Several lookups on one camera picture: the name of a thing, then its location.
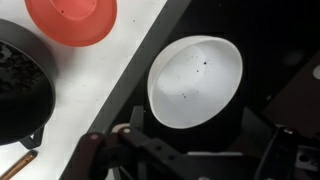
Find black cup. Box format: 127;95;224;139
0;18;58;150

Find orange plastic cup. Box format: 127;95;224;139
24;0;118;48

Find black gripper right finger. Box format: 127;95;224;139
240;106;303;180

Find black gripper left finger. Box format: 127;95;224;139
76;105;201;180

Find wooden spoon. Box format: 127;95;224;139
0;149;39;180

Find dark food pieces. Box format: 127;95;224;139
0;42;46;95

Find small white bowl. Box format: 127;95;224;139
147;34;244;130

